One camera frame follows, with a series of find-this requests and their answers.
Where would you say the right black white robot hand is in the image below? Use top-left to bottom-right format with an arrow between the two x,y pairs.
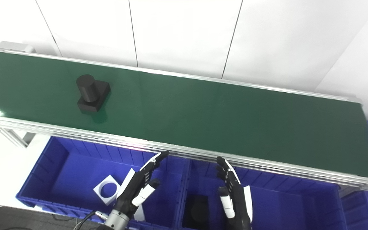
215,156 -> 254,230

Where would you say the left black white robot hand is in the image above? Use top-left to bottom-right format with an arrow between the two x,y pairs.
115,151 -> 170,215

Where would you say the black cylinder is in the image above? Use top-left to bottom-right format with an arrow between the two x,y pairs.
182,195 -> 210,230
76,74 -> 111,114

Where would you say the white flat rectangular part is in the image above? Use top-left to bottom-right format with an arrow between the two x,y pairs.
134,204 -> 146,222

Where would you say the white square part with hole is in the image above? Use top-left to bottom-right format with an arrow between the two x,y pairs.
94,175 -> 121,205

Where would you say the aluminium conveyor support leg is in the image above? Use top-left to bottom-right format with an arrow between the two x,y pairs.
339,187 -> 363,197
0,127 -> 37,148

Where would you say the grey conveyor end housing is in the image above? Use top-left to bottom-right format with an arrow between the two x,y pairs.
0,41 -> 36,53

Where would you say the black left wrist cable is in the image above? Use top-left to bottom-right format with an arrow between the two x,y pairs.
74,210 -> 109,230

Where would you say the green conveyor belt aluminium frame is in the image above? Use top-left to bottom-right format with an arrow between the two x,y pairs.
0,48 -> 368,194

